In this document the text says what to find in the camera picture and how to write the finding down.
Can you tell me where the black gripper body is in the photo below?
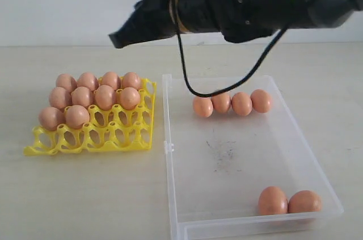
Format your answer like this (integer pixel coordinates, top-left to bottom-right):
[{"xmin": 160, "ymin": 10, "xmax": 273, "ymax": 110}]
[{"xmin": 132, "ymin": 0, "xmax": 305, "ymax": 43}]

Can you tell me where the yellow plastic egg tray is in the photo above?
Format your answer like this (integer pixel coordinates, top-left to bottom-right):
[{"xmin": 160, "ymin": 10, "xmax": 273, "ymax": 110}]
[{"xmin": 23, "ymin": 78, "xmax": 157, "ymax": 156}]

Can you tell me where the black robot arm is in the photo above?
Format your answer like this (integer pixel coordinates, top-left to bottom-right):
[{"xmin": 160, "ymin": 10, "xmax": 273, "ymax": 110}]
[{"xmin": 109, "ymin": 0, "xmax": 362, "ymax": 49}]

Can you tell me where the clear plastic container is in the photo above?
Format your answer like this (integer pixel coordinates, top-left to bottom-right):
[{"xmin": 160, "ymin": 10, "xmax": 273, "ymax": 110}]
[{"xmin": 162, "ymin": 74, "xmax": 343, "ymax": 239}]

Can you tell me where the black camera cable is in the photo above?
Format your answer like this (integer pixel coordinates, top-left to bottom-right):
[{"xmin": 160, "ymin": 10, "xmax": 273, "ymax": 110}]
[{"xmin": 167, "ymin": 0, "xmax": 349, "ymax": 98}]

